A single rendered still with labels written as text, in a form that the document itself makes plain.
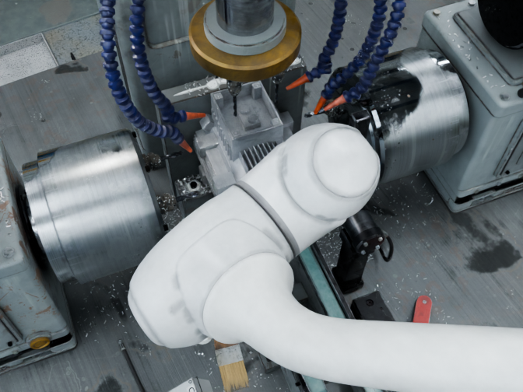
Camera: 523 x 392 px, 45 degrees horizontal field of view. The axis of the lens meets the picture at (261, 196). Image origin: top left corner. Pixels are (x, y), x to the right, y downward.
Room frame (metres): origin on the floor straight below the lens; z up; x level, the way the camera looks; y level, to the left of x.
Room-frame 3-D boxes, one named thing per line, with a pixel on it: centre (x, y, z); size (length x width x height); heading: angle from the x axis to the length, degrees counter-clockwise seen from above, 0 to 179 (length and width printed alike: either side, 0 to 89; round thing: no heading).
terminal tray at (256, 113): (0.78, 0.03, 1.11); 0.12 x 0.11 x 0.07; 22
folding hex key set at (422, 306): (0.52, -0.33, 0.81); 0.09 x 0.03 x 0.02; 163
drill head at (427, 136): (0.87, -0.29, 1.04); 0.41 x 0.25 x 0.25; 113
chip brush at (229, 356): (0.46, 0.07, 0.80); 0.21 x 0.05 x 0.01; 16
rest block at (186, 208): (0.76, 0.14, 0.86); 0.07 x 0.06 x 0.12; 113
